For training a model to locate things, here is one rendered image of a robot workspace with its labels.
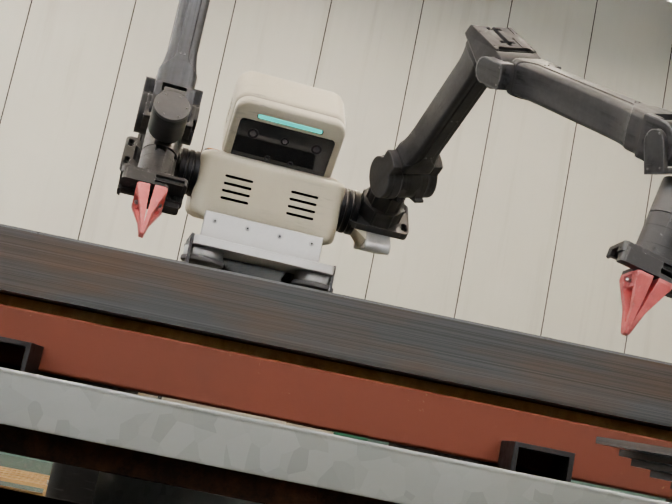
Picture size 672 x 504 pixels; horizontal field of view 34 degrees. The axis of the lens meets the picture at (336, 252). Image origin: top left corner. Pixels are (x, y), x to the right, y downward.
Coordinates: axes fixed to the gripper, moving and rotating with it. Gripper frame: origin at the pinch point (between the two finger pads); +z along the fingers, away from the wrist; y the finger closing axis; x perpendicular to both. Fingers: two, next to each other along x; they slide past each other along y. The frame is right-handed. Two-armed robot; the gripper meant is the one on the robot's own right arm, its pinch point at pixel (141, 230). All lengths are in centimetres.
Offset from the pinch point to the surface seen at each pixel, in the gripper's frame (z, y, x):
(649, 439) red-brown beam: 52, 45, -62
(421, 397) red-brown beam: 51, 25, -60
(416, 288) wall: -559, 305, 796
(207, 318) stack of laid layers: 48, 6, -58
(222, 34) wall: -751, 46, 699
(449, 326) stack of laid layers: 46, 26, -63
